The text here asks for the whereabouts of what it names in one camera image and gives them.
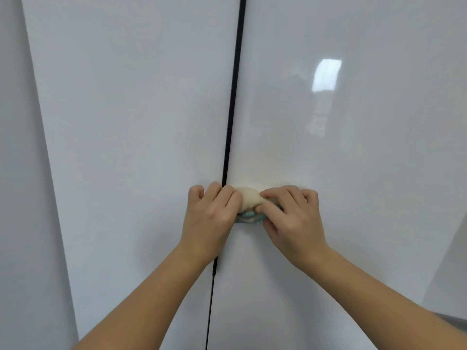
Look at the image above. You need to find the person's right forearm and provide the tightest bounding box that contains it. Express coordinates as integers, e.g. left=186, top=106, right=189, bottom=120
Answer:
left=305, top=246, right=467, bottom=350

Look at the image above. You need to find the person's left hand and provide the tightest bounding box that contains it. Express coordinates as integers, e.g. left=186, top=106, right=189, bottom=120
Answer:
left=178, top=181, right=244, bottom=269

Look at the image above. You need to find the person's right hand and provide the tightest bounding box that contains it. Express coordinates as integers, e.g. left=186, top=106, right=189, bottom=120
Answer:
left=254, top=185, right=331, bottom=274

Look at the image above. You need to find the beige cloth with teal edge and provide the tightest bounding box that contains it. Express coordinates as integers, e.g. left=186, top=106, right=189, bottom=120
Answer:
left=233, top=186, right=285, bottom=225

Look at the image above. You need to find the person's left forearm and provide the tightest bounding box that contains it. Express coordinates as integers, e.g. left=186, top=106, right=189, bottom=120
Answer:
left=72, top=245, right=219, bottom=350

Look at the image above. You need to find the grey wall skirting board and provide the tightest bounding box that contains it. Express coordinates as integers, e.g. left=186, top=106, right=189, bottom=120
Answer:
left=434, top=312, right=467, bottom=333

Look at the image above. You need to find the black cabinet door handle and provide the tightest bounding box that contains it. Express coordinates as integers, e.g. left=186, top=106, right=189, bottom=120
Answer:
left=211, top=0, right=248, bottom=277

